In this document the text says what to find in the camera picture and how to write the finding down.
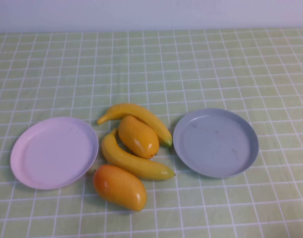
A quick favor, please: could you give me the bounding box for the yellow banana green tip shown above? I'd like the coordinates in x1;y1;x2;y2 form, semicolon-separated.
97;103;173;147

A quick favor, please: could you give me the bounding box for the yellow mango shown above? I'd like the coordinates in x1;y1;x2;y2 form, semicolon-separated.
118;115;160;159

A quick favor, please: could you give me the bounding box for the yellow banana pale tip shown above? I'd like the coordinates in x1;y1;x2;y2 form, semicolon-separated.
101;127;176;181

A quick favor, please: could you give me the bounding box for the orange-tinted mango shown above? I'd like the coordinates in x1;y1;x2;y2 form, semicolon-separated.
93;164;148;212

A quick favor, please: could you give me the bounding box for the grey round plate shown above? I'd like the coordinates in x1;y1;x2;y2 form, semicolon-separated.
172;107;259;179

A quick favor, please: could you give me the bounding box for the pink round plate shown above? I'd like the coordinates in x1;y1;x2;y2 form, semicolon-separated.
9;116;100;190

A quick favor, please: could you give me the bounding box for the green checked tablecloth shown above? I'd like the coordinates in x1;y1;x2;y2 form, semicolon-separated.
0;27;303;238

